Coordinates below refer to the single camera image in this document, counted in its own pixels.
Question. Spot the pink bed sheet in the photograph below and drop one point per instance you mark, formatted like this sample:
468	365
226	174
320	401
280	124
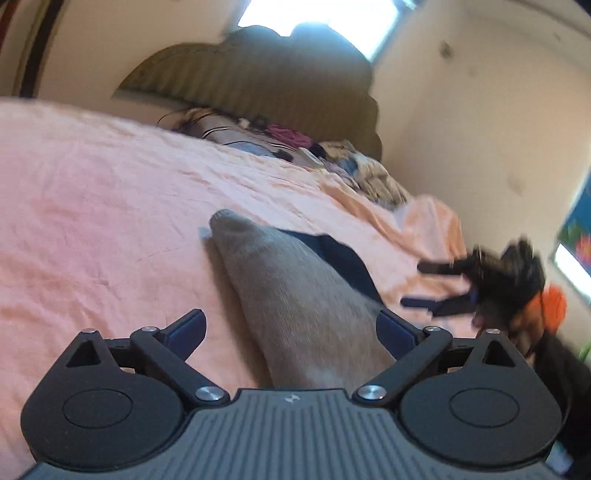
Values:
92	207

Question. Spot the olive padded headboard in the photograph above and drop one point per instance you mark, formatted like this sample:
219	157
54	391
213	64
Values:
277	83

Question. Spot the pile of mixed clothes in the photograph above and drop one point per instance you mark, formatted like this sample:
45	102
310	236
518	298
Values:
364	175

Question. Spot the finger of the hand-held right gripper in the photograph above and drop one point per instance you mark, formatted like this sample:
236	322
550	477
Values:
434	307
443	267

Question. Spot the orange round object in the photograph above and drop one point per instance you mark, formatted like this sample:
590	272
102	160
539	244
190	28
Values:
551	307

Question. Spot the pile of clothes and pillows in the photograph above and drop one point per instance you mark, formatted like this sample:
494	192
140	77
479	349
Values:
231	131

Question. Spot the brown wooden door frame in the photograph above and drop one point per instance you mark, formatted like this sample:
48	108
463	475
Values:
37	41

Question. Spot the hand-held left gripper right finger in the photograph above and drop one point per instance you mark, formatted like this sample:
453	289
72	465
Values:
392	330

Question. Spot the pink cloth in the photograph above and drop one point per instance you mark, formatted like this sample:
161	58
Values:
288	134

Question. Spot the navy and grey knit sweater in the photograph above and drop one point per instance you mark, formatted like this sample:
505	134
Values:
295	304

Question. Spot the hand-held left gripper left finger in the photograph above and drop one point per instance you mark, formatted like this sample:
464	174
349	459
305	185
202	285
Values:
187	330

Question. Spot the bright window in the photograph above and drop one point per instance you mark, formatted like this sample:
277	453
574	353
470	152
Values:
323	16

